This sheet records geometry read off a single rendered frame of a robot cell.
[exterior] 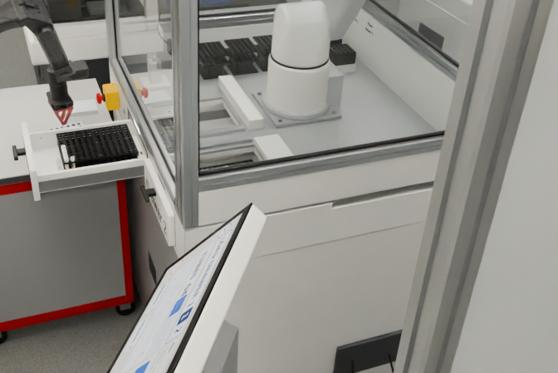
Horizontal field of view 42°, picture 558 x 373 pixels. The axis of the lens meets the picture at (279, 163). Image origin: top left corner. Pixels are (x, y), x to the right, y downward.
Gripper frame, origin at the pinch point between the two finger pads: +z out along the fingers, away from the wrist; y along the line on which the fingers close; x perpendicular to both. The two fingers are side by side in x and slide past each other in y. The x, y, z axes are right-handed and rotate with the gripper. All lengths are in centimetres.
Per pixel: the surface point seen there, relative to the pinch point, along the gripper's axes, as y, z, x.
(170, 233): -76, -5, -7
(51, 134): -16.0, -5.5, 7.7
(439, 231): -183, -92, 12
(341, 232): -92, 0, -53
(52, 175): -39.4, -6.1, 13.7
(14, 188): -14.7, 12.3, 21.2
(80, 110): 13.9, 5.9, -9.9
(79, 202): -17.5, 22.5, 1.8
